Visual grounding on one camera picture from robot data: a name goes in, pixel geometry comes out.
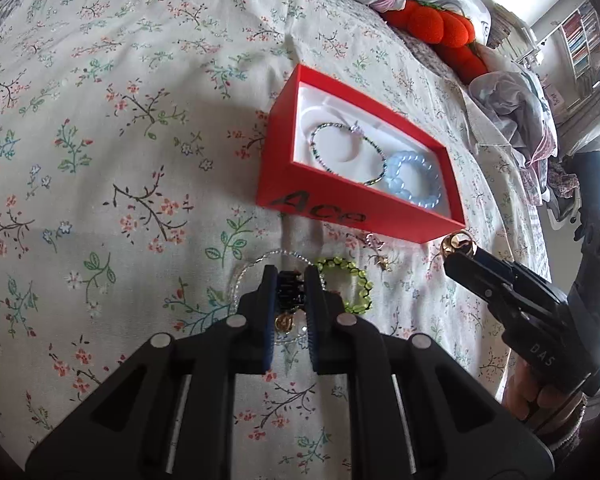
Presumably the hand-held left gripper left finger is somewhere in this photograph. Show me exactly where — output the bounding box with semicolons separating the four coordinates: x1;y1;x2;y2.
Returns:
25;265;280;480

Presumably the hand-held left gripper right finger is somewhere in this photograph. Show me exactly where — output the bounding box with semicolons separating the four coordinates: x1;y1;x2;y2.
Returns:
305;264;554;480

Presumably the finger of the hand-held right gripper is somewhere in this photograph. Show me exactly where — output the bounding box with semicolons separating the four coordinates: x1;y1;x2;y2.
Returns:
443;252;518;317
467;246;556;297

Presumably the gold ring pendant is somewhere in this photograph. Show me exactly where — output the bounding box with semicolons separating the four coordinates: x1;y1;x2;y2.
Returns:
441;231;477;261

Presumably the black bead bracelet gold charm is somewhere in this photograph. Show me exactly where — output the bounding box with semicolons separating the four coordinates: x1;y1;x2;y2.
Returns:
274;269;310;333

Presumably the red jewelry box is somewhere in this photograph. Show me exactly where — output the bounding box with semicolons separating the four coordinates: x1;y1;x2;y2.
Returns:
256;63;467;245

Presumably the person's right hand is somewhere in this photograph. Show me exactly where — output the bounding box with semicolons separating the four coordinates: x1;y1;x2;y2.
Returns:
501;357;583;433

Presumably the pile of pale clothes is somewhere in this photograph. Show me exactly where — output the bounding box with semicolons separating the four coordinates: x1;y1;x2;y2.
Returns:
467;66;563;166

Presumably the white bookshelf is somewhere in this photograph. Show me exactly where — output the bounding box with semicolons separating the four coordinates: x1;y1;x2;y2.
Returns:
557;0;600;92

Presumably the floral bed sheet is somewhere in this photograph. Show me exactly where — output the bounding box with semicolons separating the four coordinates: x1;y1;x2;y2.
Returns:
0;0;553;480

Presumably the orange plush toy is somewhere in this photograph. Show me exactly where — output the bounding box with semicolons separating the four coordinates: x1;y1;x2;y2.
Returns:
381;0;487;84

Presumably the green bead bracelet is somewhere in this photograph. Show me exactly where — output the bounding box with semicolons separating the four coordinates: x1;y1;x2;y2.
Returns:
316;257;374;317

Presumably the clear bead bracelet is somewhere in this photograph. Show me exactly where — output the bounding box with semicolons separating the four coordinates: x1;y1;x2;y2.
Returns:
231;249;323;347

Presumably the small chain with charm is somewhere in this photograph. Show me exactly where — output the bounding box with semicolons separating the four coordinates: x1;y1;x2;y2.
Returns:
364;232;395;274

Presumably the light blue bead bracelet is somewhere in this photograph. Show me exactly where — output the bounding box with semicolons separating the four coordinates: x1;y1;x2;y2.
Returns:
383;150;443;209

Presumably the thin multicolour bead bracelet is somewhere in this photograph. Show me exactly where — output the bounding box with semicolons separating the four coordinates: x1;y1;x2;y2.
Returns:
309;121;388;186

